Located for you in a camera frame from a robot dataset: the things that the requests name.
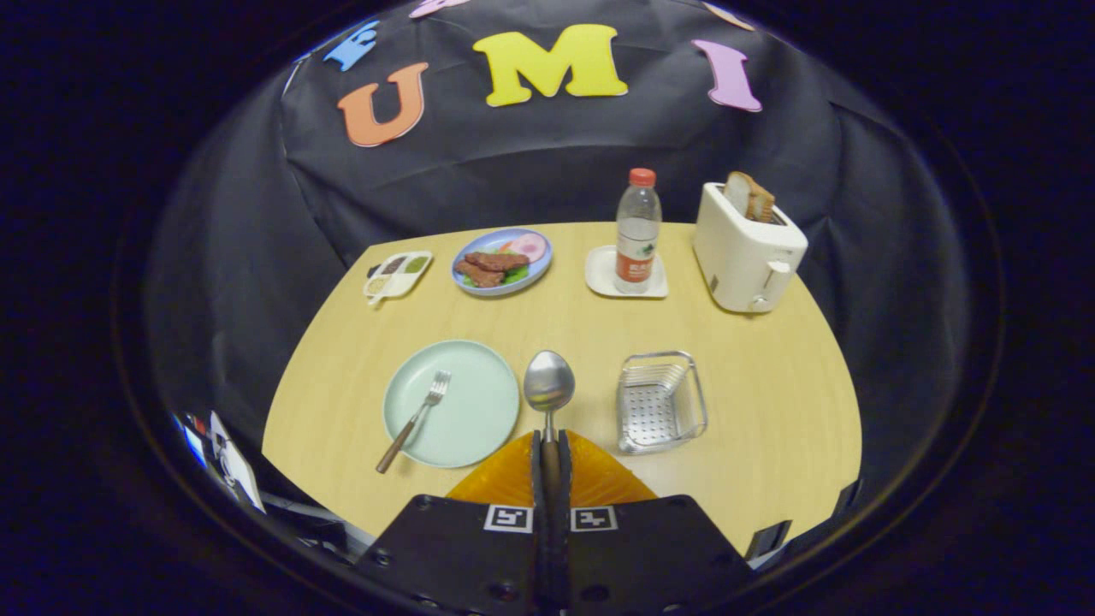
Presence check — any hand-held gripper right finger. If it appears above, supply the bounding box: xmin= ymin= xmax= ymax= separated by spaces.
xmin=552 ymin=430 xmax=758 ymax=616

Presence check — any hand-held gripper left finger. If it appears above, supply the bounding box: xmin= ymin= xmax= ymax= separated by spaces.
xmin=351 ymin=430 xmax=553 ymax=616

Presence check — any metal spoon wooden handle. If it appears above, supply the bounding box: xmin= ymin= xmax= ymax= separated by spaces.
xmin=523 ymin=350 xmax=577 ymax=514

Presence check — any metal fork wooden handle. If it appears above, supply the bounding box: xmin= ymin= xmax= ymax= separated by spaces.
xmin=376 ymin=370 xmax=453 ymax=475

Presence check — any pale green plate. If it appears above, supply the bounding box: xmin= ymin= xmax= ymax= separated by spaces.
xmin=382 ymin=340 xmax=521 ymax=469

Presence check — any white square coaster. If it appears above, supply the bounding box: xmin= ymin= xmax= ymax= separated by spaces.
xmin=585 ymin=245 xmax=670 ymax=299

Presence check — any blue plate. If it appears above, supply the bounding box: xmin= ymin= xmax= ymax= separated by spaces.
xmin=451 ymin=228 xmax=554 ymax=298

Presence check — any small black box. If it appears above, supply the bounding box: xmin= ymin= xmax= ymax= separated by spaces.
xmin=744 ymin=519 xmax=792 ymax=561

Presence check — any brown meat piece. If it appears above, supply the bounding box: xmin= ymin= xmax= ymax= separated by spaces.
xmin=454 ymin=261 xmax=507 ymax=289
xmin=464 ymin=251 xmax=531 ymax=273

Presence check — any white divided seasoning tray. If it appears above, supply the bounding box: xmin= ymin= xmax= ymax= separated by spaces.
xmin=363 ymin=251 xmax=434 ymax=307

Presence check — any clear water bottle red cap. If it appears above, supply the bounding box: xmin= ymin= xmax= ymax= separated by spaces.
xmin=614 ymin=168 xmax=663 ymax=295

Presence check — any white toaster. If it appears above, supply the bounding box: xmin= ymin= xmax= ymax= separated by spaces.
xmin=692 ymin=181 xmax=809 ymax=314

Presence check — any white flat panel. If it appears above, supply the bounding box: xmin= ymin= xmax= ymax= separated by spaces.
xmin=210 ymin=411 xmax=266 ymax=514

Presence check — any black backdrop cloth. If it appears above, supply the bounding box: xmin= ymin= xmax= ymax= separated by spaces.
xmin=141 ymin=0 xmax=976 ymax=548

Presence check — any metal wire basket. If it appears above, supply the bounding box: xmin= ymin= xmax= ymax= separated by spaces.
xmin=616 ymin=350 xmax=709 ymax=455

